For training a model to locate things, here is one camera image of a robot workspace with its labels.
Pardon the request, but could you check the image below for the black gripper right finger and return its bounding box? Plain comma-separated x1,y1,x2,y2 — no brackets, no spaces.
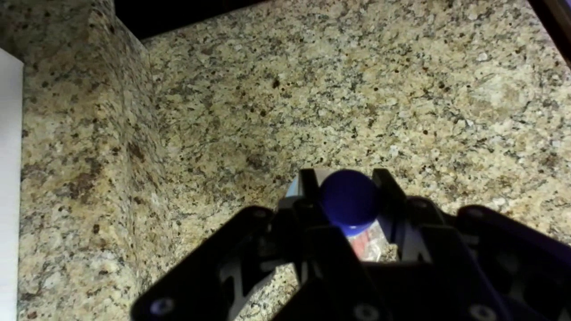
370,168,571,321

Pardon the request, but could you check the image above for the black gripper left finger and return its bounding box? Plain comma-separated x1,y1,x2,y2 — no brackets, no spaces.
128,168,388,321

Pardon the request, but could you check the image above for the Fiji water bottle blue cap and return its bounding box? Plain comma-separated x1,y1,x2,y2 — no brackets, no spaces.
315,168,401,265

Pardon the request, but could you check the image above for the white cardboard box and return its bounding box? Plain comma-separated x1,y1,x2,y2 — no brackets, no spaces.
0,47,24,321

